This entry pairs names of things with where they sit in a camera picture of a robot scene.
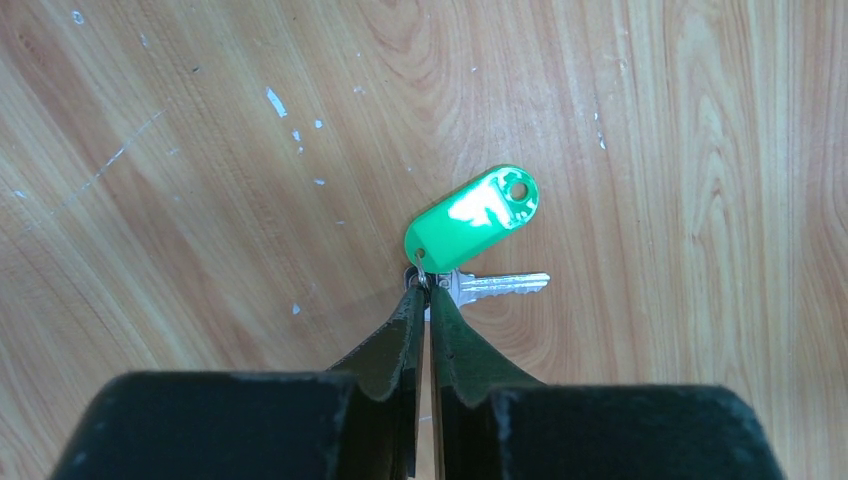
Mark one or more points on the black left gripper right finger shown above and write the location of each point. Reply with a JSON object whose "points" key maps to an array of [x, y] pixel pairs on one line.
{"points": [[493, 420]]}

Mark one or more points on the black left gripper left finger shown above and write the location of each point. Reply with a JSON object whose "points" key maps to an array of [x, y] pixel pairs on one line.
{"points": [[358, 419]]}

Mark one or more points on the green key tag with key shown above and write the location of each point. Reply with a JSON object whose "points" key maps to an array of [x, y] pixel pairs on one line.
{"points": [[465, 224]]}

